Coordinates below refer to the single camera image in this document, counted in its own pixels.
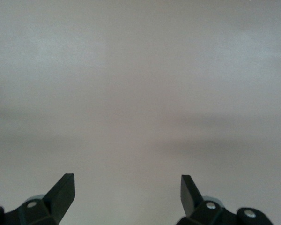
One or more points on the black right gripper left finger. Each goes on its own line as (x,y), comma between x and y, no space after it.
(61,199)

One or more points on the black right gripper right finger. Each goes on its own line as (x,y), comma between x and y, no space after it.
(192,201)

